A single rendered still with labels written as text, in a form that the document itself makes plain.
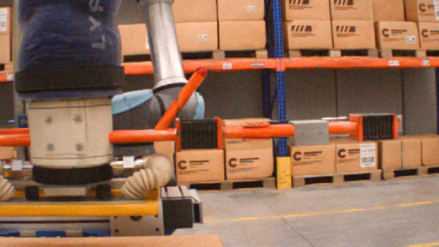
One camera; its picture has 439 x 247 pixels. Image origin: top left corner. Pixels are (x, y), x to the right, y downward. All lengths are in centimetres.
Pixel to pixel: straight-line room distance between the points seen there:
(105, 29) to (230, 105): 861
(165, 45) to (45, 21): 77
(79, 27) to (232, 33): 737
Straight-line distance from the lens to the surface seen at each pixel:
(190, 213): 200
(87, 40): 125
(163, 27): 199
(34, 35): 127
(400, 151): 917
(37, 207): 123
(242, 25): 861
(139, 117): 184
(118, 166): 132
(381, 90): 1039
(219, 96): 984
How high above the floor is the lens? 127
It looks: 3 degrees down
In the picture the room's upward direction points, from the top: 2 degrees counter-clockwise
